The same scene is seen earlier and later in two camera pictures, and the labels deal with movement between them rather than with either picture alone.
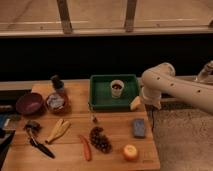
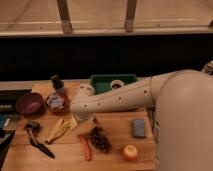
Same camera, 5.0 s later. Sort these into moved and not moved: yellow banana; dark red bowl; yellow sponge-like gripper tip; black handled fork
Moved: yellow sponge-like gripper tip
Not moved: dark red bowl; black handled fork; yellow banana
